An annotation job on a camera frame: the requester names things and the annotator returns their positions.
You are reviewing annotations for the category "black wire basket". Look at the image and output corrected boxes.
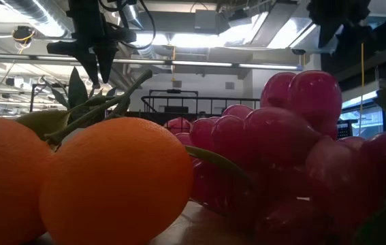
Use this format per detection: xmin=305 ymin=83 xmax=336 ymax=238
xmin=140 ymin=95 xmax=261 ymax=127

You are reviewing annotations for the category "long ceiling light strip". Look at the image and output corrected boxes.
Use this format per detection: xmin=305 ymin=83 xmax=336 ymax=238
xmin=0 ymin=52 xmax=304 ymax=71

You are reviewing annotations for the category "yellow hanging cord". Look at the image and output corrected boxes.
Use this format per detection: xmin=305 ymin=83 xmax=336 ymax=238
xmin=359 ymin=42 xmax=366 ymax=115

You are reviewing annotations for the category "grey ceiling unit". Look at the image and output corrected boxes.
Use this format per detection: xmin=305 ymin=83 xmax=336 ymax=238
xmin=194 ymin=9 xmax=219 ymax=31

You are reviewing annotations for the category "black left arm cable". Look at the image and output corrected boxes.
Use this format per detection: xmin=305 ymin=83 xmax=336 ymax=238
xmin=97 ymin=0 xmax=157 ymax=50

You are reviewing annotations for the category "black ceiling dome device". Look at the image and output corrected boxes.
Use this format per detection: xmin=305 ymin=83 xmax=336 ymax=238
xmin=11 ymin=25 xmax=36 ymax=44

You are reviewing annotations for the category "potted plant white pot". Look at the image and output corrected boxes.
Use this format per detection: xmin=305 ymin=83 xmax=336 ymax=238
xmin=39 ymin=66 xmax=120 ymax=118

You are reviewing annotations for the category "pink grape bunch with leaf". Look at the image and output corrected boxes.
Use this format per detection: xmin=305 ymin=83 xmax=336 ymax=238
xmin=174 ymin=69 xmax=386 ymax=245

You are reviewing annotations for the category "orange cluster with leaves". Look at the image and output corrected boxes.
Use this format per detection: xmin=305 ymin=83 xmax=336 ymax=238
xmin=0 ymin=69 xmax=195 ymax=245

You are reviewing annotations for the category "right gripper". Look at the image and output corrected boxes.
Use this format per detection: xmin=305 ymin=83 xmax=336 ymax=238
xmin=306 ymin=0 xmax=372 ymax=49

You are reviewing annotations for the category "round silver ceiling duct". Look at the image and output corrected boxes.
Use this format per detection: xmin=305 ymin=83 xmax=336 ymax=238
xmin=0 ymin=0 xmax=135 ymax=89

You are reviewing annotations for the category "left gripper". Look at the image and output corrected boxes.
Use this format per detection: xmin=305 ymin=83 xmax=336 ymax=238
xmin=46 ymin=0 xmax=138 ymax=86

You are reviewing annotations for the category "black perforated crate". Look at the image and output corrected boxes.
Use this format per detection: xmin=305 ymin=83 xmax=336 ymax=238
xmin=336 ymin=120 xmax=354 ymax=140

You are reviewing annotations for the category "rectangular silver ceiling duct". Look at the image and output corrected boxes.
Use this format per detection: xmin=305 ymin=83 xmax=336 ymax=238
xmin=219 ymin=0 xmax=386 ymax=55

